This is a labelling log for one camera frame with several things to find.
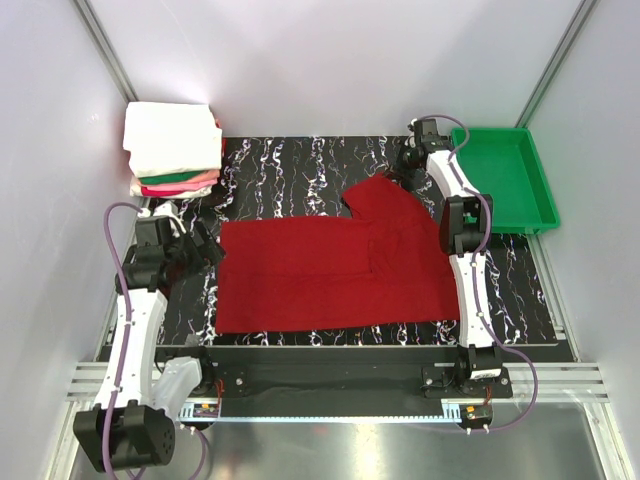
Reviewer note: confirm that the left aluminium corner post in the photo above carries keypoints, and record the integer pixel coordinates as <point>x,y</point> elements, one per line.
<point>105,48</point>

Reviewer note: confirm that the pink folded t shirt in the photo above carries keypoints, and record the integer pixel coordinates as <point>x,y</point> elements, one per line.
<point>205,177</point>

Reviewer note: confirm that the green folded t shirt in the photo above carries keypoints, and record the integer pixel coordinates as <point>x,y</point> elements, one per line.
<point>170,178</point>

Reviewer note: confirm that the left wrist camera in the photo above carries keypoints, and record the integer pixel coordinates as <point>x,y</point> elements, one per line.
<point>157,231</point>

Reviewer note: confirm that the aluminium corner post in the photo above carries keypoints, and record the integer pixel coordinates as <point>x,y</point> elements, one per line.
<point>560,54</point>
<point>105,48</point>

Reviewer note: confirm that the green plastic tray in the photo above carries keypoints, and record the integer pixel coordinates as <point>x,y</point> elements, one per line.
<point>504,163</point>

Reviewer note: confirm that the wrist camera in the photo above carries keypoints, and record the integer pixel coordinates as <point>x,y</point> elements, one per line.
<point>425,134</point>
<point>157,231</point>

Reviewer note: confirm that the red t shirt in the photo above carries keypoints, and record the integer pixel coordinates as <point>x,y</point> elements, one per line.
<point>381,265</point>

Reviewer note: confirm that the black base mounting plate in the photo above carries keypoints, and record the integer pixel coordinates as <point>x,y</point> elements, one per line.
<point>349,381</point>

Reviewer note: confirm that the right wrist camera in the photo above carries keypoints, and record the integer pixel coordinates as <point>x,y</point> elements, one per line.
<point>425,134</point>

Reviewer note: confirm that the white folded t shirt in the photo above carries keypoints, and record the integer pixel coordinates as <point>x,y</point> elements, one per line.
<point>170,138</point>

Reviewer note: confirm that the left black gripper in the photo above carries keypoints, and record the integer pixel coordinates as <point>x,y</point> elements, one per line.
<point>207,253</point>

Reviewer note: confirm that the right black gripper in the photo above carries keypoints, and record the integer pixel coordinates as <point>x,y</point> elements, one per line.
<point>407,175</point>

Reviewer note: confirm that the right aluminium corner post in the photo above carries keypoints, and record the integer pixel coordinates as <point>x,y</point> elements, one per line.
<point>560,54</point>

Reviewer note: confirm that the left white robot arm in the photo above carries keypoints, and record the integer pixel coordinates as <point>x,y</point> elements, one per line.
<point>131,424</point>

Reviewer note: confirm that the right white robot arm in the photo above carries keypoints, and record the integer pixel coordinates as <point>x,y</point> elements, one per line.
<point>465,228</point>

